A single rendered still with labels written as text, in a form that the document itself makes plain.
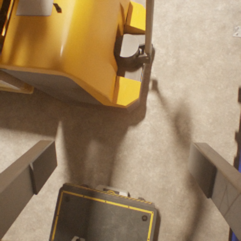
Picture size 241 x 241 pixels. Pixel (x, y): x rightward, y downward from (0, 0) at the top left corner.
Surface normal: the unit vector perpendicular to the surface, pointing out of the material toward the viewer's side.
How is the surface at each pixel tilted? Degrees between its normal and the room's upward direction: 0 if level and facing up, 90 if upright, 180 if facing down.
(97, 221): 0
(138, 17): 22
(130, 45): 0
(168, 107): 0
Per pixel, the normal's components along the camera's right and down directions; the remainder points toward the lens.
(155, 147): -0.13, -0.13
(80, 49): 0.86, 0.08
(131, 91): 0.24, -0.07
